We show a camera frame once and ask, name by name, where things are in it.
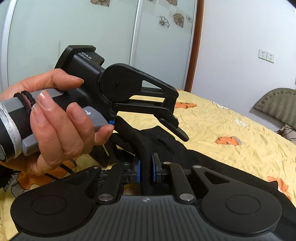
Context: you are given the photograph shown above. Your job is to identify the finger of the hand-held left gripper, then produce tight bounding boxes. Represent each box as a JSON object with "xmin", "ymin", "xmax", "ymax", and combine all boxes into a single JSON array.
[{"xmin": 112, "ymin": 66, "xmax": 189, "ymax": 142}]

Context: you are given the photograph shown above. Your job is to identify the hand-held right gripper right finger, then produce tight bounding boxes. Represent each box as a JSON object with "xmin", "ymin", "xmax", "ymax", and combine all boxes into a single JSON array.
[{"xmin": 150, "ymin": 153, "xmax": 232, "ymax": 203}]

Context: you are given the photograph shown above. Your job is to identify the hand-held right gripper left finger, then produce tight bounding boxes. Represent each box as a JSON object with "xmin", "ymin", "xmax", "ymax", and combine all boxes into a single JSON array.
[{"xmin": 69, "ymin": 158, "xmax": 141, "ymax": 203}]

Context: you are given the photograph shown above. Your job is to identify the black pants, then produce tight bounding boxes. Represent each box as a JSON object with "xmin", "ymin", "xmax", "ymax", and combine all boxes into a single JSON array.
[{"xmin": 92, "ymin": 115, "xmax": 296, "ymax": 232}]

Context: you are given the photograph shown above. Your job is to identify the person's left hand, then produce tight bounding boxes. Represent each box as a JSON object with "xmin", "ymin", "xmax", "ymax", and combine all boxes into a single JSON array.
[{"xmin": 0, "ymin": 68, "xmax": 115, "ymax": 175}]

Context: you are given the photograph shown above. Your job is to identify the yellow floral bedsheet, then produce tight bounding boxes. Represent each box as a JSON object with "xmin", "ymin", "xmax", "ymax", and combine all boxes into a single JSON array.
[{"xmin": 0, "ymin": 89, "xmax": 296, "ymax": 232}]

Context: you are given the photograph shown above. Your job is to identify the frosted floral wardrobe door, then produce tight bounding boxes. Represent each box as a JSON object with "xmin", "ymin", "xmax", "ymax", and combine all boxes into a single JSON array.
[
  {"xmin": 0, "ymin": 0, "xmax": 140, "ymax": 93},
  {"xmin": 129, "ymin": 0, "xmax": 200, "ymax": 90}
]

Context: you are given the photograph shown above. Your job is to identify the olive padded headboard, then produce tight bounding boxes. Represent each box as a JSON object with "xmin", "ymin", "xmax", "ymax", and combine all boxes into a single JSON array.
[{"xmin": 253, "ymin": 88, "xmax": 296, "ymax": 131}]

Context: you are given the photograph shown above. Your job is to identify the brown patterned pillow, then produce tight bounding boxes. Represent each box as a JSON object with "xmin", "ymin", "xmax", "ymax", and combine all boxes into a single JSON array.
[{"xmin": 275, "ymin": 123, "xmax": 296, "ymax": 142}]

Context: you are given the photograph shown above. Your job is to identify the black braided cable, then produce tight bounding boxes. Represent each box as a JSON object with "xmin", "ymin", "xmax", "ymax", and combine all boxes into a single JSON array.
[{"xmin": 45, "ymin": 159, "xmax": 78, "ymax": 180}]

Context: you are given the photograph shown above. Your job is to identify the black red braided cord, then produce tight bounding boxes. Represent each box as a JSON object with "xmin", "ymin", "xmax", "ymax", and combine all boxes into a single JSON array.
[{"xmin": 13, "ymin": 91, "xmax": 37, "ymax": 114}]

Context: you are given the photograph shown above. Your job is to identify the brown wooden wardrobe frame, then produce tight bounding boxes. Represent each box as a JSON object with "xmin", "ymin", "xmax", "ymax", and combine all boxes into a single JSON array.
[{"xmin": 184, "ymin": 0, "xmax": 205, "ymax": 92}]

